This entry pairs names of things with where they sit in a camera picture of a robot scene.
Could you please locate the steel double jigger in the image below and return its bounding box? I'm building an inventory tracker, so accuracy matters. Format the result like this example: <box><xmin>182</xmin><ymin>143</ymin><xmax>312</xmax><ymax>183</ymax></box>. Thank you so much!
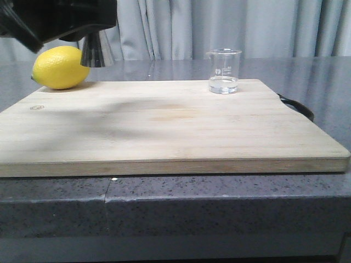
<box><xmin>81</xmin><ymin>30</ymin><xmax>115</xmax><ymax>68</ymax></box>

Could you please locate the grey curtain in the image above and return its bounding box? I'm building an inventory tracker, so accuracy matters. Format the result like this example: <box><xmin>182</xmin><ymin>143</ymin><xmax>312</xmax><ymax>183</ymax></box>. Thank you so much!
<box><xmin>1</xmin><ymin>1</ymin><xmax>350</xmax><ymax>61</ymax></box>

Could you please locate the yellow lemon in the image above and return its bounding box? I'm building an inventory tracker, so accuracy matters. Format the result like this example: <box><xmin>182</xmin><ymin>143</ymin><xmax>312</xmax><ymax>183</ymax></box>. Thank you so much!
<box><xmin>31</xmin><ymin>45</ymin><xmax>90</xmax><ymax>90</ymax></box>

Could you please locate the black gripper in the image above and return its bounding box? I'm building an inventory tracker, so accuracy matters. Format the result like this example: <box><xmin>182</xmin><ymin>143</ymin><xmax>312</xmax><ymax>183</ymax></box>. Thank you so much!
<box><xmin>1</xmin><ymin>1</ymin><xmax>117</xmax><ymax>53</ymax></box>

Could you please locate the black board strap handle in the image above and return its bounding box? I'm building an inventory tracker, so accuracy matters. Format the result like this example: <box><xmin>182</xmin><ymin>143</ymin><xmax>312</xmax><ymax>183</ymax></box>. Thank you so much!
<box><xmin>277</xmin><ymin>93</ymin><xmax>314</xmax><ymax>122</ymax></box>

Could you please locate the light wooden cutting board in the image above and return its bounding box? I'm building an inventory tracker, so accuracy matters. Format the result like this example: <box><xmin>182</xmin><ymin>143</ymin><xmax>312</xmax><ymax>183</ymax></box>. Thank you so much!
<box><xmin>1</xmin><ymin>79</ymin><xmax>350</xmax><ymax>178</ymax></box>

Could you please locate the glass measuring beaker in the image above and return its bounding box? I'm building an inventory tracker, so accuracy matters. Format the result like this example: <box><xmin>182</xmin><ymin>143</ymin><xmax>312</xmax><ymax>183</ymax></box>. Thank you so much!
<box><xmin>206</xmin><ymin>48</ymin><xmax>242</xmax><ymax>94</ymax></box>

